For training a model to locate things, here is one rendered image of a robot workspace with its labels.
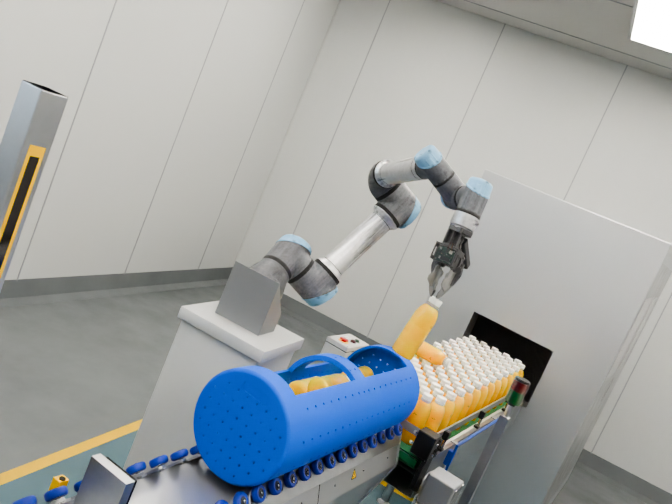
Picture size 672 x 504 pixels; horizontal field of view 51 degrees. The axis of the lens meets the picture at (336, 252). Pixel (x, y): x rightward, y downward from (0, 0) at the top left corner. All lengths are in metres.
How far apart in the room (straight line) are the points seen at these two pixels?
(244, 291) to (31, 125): 1.11
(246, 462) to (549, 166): 5.34
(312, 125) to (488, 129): 1.78
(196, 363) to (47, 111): 1.15
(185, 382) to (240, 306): 0.30
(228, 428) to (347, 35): 5.94
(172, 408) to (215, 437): 0.57
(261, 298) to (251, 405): 0.60
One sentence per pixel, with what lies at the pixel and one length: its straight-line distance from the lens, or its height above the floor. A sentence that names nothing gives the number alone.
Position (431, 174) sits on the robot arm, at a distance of 2.11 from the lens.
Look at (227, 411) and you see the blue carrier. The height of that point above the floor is 1.11.
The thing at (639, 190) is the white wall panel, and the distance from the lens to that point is 6.72.
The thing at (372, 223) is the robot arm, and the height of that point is 1.60.
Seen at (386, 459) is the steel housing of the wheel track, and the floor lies 0.87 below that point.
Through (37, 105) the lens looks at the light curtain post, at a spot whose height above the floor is 1.67.
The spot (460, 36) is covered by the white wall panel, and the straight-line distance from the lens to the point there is 7.07.
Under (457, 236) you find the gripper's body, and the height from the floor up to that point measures 1.70.
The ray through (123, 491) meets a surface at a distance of 1.44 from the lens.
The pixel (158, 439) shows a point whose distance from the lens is 2.42.
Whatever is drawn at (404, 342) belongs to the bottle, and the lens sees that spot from 2.07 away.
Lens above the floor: 1.82
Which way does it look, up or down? 8 degrees down
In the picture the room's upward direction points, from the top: 23 degrees clockwise
